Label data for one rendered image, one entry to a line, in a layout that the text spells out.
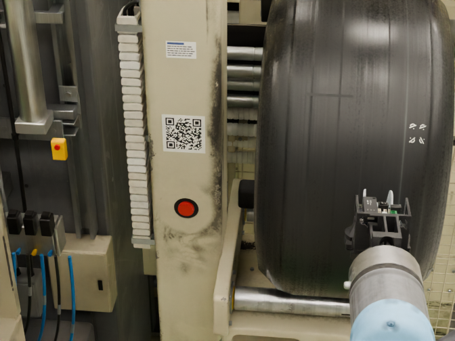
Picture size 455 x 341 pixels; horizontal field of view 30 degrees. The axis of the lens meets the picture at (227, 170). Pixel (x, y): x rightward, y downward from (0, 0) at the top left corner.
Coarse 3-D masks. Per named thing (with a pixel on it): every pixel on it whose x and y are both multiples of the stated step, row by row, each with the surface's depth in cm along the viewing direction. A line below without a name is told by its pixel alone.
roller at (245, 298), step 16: (240, 288) 159; (256, 288) 159; (272, 288) 159; (240, 304) 158; (256, 304) 157; (272, 304) 157; (288, 304) 157; (304, 304) 156; (320, 304) 156; (336, 304) 156
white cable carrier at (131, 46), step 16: (128, 16) 138; (128, 32) 139; (128, 48) 141; (128, 64) 143; (128, 80) 144; (144, 80) 148; (128, 96) 146; (144, 96) 150; (128, 112) 148; (144, 112) 151; (128, 128) 150; (144, 128) 150; (128, 144) 151; (144, 144) 151; (128, 160) 153; (144, 160) 153; (128, 176) 155; (144, 176) 155; (144, 192) 157; (144, 208) 159; (144, 224) 161
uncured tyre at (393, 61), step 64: (320, 0) 135; (384, 0) 135; (320, 64) 128; (384, 64) 127; (448, 64) 130; (320, 128) 126; (384, 128) 125; (448, 128) 128; (256, 192) 136; (320, 192) 128; (384, 192) 127; (320, 256) 134
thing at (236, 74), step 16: (240, 32) 194; (256, 32) 194; (240, 48) 183; (256, 48) 183; (240, 64) 185; (256, 64) 198; (240, 80) 187; (256, 80) 187; (240, 96) 188; (256, 96) 188; (240, 112) 191; (256, 112) 191; (240, 128) 192; (256, 128) 192; (240, 144) 195; (240, 160) 197
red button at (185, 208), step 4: (180, 204) 156; (184, 204) 155; (188, 204) 156; (192, 204) 156; (180, 208) 156; (184, 208) 156; (188, 208) 156; (192, 208) 156; (180, 212) 157; (184, 212) 156; (188, 212) 156; (192, 212) 156
